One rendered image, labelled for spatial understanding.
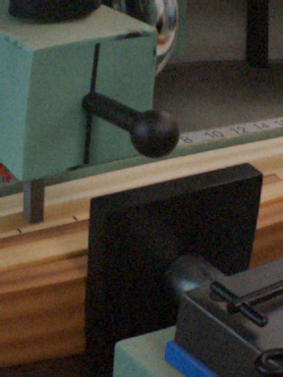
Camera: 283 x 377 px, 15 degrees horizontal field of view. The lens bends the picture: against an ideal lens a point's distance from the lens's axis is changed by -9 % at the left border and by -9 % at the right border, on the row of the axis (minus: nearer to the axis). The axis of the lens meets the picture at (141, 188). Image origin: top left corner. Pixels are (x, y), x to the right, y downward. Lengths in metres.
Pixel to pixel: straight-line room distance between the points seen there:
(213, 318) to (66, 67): 0.14
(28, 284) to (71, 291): 0.02
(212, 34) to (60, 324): 3.01
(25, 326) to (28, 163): 0.08
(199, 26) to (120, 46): 2.98
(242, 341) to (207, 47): 3.14
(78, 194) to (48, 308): 0.10
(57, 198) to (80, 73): 0.12
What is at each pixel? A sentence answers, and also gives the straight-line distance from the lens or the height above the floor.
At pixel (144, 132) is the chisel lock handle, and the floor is 1.04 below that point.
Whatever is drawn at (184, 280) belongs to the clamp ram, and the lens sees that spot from 0.51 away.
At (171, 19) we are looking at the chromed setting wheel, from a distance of 0.66.
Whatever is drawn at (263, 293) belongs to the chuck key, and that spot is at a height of 1.01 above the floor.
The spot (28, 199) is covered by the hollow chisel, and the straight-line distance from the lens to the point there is 0.56.
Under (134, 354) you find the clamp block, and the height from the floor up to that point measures 0.96.
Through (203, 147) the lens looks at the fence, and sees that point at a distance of 0.66.
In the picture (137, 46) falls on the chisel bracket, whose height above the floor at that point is 1.06.
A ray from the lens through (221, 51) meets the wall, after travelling 3.56.
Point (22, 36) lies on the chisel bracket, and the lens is 0.49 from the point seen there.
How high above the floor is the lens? 1.23
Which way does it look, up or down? 27 degrees down
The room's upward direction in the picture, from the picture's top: 5 degrees clockwise
